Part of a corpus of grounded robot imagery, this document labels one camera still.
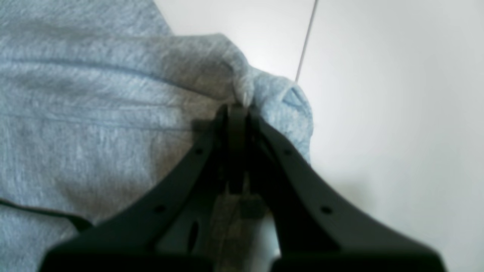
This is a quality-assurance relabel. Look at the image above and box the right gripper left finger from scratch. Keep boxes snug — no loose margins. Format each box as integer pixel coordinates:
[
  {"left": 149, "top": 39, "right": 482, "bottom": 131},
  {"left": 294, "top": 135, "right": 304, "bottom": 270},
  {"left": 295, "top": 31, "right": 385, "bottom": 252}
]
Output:
[{"left": 40, "top": 105, "right": 239, "bottom": 272}]

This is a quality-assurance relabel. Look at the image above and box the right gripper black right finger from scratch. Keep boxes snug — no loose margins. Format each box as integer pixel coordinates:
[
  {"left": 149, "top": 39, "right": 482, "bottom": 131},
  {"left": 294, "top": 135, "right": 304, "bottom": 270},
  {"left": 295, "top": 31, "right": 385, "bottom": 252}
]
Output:
[{"left": 237, "top": 107, "right": 446, "bottom": 272}]

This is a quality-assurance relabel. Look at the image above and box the grey T-shirt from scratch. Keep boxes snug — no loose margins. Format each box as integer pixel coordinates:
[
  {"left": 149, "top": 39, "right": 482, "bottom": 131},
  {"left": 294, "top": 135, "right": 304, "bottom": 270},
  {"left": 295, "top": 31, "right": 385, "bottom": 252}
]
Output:
[{"left": 0, "top": 0, "right": 314, "bottom": 272}]

